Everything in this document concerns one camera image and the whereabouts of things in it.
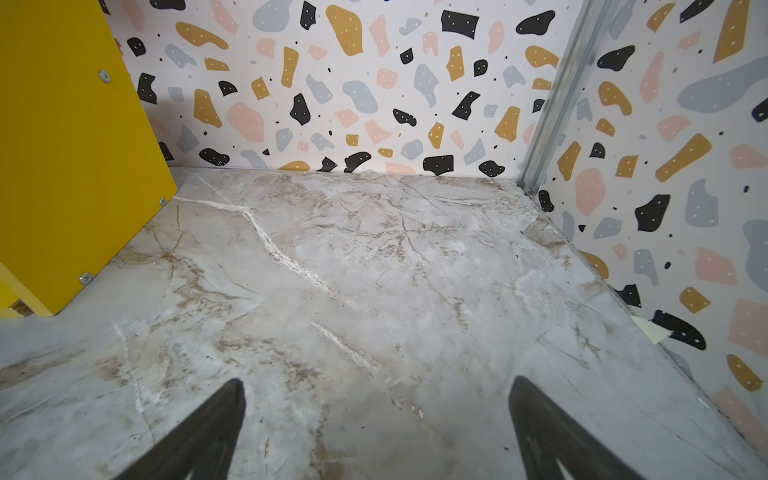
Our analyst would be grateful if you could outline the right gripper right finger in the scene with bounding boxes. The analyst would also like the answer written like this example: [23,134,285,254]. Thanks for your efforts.
[508,376,641,479]

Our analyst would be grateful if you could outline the yellow shelf pink blue boards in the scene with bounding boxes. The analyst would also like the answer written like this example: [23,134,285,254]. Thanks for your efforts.
[1,1,176,319]

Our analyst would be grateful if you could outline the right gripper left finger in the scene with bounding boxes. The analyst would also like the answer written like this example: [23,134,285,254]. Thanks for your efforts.
[117,378,246,480]

